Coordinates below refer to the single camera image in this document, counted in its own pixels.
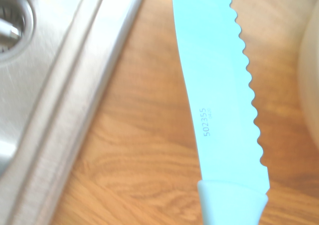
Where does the turquoise serrated knife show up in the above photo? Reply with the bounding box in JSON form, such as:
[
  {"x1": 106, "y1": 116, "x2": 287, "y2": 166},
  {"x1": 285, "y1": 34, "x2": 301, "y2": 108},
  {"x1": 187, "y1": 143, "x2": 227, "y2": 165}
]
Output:
[{"x1": 171, "y1": 0, "x2": 270, "y2": 225}]

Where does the stainless steel double sink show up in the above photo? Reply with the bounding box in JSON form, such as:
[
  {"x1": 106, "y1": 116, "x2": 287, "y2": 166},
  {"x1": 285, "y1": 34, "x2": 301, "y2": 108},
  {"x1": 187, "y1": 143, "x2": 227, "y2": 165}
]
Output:
[{"x1": 0, "y1": 0, "x2": 149, "y2": 225}]

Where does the white ceramic bowl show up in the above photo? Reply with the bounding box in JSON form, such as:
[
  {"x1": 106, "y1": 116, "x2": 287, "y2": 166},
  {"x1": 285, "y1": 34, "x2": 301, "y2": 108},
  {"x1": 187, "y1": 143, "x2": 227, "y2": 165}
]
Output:
[{"x1": 297, "y1": 7, "x2": 319, "y2": 150}]

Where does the metal drain strainer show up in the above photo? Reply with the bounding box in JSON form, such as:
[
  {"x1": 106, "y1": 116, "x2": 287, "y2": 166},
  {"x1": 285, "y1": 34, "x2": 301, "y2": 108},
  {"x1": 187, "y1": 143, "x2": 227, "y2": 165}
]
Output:
[{"x1": 0, "y1": 0, "x2": 36, "y2": 63}]

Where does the silver utensil in strainer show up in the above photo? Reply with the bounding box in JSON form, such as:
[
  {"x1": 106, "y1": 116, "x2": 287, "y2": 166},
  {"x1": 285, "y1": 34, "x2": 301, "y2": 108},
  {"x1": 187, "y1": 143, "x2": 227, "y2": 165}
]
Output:
[{"x1": 0, "y1": 19, "x2": 22, "y2": 41}]

